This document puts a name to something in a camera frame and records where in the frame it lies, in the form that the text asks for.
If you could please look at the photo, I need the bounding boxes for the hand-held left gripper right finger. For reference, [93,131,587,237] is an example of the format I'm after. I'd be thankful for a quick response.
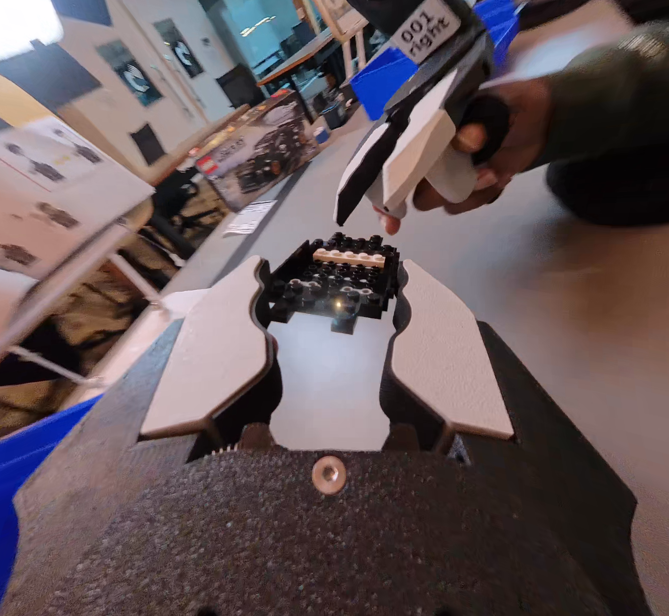
[382,259,516,455]

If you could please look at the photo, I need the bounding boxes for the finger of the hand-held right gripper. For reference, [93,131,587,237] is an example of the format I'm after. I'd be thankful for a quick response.
[379,71,461,220]
[335,120,403,225]

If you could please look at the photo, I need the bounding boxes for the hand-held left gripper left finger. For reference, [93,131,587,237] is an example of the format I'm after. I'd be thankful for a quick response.
[139,256,283,450]

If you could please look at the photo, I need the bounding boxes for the black lego car chassis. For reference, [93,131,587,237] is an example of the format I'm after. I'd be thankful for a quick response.
[256,232,403,335]

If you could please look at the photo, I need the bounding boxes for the blue plastic bin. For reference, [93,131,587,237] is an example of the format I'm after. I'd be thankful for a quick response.
[351,0,520,120]
[0,395,105,596]

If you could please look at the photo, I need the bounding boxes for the lego set cardboard box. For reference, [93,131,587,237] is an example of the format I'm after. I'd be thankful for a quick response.
[196,89,323,211]

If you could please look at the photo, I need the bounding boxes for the lego instruction booklet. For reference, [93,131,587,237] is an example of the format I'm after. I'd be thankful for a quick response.
[0,115,155,282]

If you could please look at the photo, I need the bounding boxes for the person's right hand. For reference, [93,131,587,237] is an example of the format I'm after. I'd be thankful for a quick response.
[377,78,555,235]

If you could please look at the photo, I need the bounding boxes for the small dark box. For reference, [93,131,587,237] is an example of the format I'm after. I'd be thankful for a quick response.
[319,99,351,131]

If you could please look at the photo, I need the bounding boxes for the white book stand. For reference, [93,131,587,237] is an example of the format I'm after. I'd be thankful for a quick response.
[0,198,210,408]

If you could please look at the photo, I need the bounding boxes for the small white printed sheet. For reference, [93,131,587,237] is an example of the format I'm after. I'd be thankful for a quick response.
[223,201,278,237]

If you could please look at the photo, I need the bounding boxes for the black office chair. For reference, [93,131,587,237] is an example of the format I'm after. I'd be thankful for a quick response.
[131,123,225,262]

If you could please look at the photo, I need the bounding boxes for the framed wall picture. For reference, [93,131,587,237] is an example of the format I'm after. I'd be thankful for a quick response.
[97,40,165,108]
[154,19,205,79]

